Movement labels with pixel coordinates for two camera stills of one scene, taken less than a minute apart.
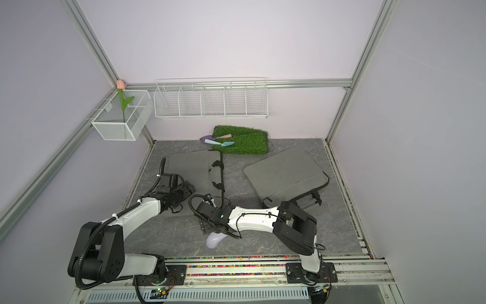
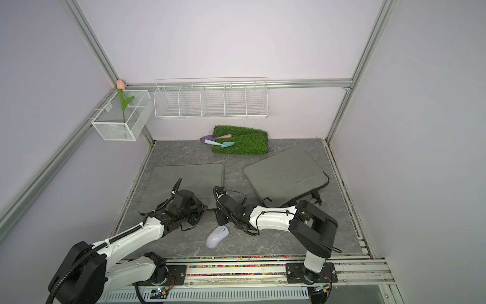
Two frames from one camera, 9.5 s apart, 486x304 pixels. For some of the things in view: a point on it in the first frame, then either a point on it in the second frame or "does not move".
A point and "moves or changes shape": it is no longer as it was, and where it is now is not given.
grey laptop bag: x=291 y=175 does not move
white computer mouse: x=214 y=239 does not move
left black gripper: x=187 y=190 to x=200 y=207
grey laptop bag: x=203 y=168 moves or changes shape
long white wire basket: x=211 y=98 does not move
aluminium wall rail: x=346 y=83 does not move
